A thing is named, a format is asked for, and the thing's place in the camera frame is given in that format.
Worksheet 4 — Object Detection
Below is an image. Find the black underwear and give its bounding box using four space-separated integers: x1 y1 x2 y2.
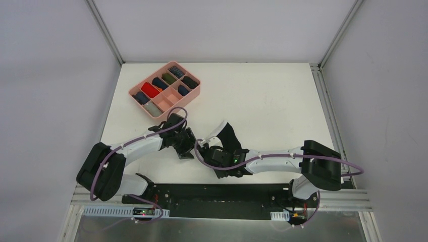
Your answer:
202 120 242 152
182 76 199 90

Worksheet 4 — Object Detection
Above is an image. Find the grey underwear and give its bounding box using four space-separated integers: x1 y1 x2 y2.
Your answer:
143 101 163 117

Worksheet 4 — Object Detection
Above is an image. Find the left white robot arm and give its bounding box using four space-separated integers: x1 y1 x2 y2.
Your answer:
76 113 196 204

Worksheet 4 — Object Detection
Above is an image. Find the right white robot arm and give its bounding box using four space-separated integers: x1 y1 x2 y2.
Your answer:
195 140 342 207

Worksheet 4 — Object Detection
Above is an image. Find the small navy rolled underwear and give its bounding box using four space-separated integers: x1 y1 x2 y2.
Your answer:
177 85 190 96

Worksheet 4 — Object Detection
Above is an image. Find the black rolled underwear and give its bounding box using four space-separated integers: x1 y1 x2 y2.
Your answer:
182 76 199 90

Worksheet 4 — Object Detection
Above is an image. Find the dark blue rolled underwear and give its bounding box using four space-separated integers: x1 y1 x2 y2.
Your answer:
133 92 150 105

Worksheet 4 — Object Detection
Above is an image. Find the olive rolled underwear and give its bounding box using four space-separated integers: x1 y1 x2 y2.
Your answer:
162 73 177 85

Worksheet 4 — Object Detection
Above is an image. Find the red rolled underwear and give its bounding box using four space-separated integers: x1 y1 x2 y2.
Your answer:
140 82 160 98

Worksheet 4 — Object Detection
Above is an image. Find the striped rolled underwear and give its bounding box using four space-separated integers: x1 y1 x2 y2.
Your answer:
168 66 185 79

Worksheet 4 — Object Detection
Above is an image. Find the pink divided organizer tray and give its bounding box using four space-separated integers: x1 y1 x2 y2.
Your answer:
128 61 201 121

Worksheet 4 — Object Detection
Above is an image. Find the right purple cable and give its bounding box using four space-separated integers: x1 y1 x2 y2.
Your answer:
194 139 364 230

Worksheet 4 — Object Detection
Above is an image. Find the purple cable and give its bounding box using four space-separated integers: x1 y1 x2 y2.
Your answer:
194 139 364 230
89 106 189 225

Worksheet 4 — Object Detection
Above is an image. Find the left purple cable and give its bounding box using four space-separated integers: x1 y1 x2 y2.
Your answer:
89 106 189 225

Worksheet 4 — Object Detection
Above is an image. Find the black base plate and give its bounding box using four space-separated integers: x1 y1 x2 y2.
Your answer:
141 184 317 220

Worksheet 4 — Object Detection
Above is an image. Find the aluminium frame rail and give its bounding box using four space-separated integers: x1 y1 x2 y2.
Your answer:
71 183 125 205

